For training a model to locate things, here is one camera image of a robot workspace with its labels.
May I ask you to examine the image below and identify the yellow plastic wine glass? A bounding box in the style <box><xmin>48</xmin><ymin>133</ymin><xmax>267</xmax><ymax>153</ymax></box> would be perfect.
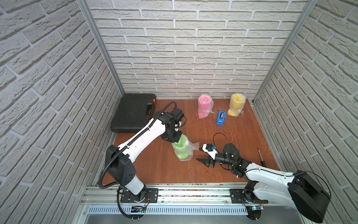
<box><xmin>227</xmin><ymin>94</ymin><xmax>246</xmax><ymax>117</ymax></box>

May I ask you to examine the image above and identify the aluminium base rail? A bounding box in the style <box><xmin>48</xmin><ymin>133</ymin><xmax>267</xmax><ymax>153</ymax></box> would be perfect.
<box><xmin>80</xmin><ymin>183</ymin><xmax>289</xmax><ymax>216</ymax></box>

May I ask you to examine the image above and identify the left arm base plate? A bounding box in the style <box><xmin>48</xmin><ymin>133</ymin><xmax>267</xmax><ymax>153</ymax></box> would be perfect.
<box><xmin>119</xmin><ymin>188</ymin><xmax>159</xmax><ymax>203</ymax></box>

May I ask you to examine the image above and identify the blue tape dispenser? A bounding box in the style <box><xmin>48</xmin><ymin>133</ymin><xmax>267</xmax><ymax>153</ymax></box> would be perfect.
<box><xmin>216</xmin><ymin>111</ymin><xmax>226</xmax><ymax>127</ymax></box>

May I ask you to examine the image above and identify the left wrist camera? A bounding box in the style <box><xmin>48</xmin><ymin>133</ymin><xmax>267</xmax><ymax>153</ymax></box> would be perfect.
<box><xmin>170</xmin><ymin>107</ymin><xmax>184</xmax><ymax>123</ymax></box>

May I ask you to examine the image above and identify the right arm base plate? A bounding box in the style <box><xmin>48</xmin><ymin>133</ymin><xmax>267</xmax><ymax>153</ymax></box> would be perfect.
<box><xmin>229</xmin><ymin>189</ymin><xmax>269</xmax><ymax>204</ymax></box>

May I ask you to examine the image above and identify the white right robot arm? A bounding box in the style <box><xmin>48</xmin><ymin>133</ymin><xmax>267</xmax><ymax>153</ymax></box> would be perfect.
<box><xmin>197</xmin><ymin>143</ymin><xmax>332</xmax><ymax>223</ymax></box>

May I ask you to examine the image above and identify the black plastic tool case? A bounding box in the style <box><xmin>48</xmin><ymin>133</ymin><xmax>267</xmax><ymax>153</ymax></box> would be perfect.
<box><xmin>111</xmin><ymin>93</ymin><xmax>156</xmax><ymax>133</ymax></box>

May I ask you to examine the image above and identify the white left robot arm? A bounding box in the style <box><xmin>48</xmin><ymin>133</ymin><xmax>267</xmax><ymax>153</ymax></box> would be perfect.
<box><xmin>98</xmin><ymin>107</ymin><xmax>185</xmax><ymax>198</ymax></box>

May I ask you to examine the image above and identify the black handled screwdriver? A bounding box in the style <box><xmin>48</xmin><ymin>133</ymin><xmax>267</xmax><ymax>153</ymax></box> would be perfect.
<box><xmin>257</xmin><ymin>148</ymin><xmax>267</xmax><ymax>167</ymax></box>

